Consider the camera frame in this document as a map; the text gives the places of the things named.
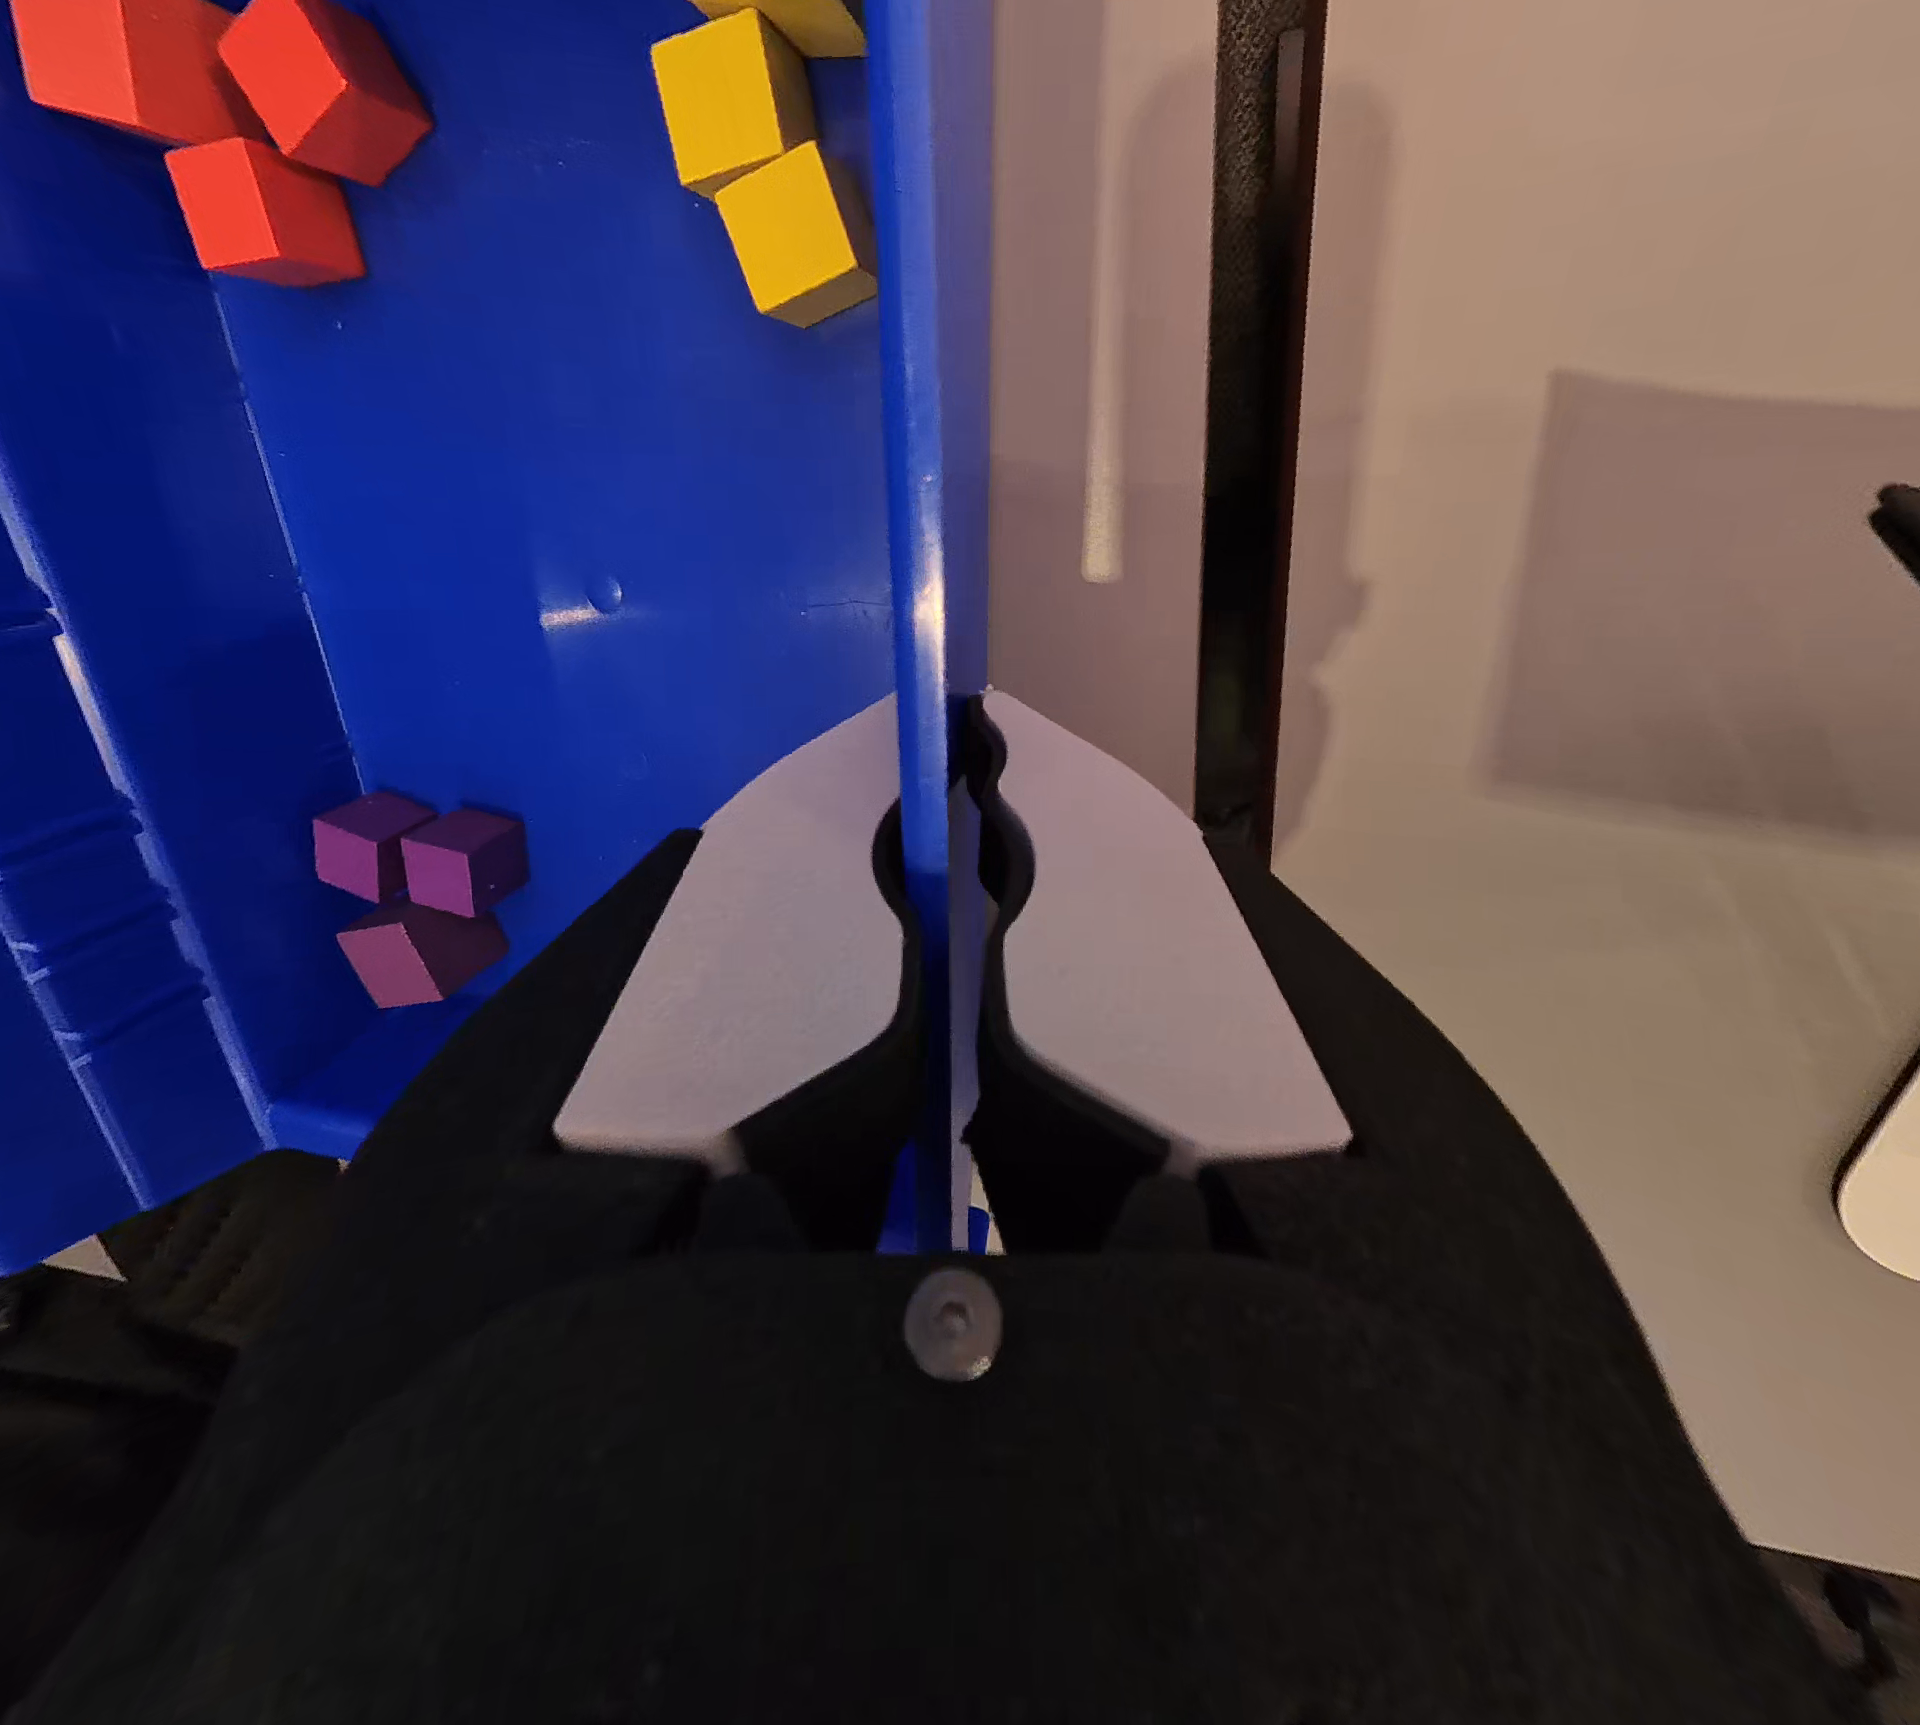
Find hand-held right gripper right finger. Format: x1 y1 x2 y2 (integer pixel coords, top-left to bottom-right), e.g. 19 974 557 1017
955 691 1355 1182

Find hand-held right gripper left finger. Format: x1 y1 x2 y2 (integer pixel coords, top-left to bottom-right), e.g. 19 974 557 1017
552 691 923 1178

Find purple wooden cube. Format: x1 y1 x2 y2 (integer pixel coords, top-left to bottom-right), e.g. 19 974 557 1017
399 806 530 921
311 791 438 902
335 900 511 1011

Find blue plastic bin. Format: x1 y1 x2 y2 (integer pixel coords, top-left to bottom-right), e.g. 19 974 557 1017
0 0 1000 1277

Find red wooden cube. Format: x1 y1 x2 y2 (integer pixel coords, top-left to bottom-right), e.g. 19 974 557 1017
216 0 438 187
0 0 264 147
163 134 365 290

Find instruction sheet on wooden stand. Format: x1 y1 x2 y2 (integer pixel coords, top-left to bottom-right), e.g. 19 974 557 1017
1832 1005 1920 1284

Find black desk cable cover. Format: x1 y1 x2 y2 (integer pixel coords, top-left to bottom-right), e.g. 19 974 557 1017
1475 367 1920 843

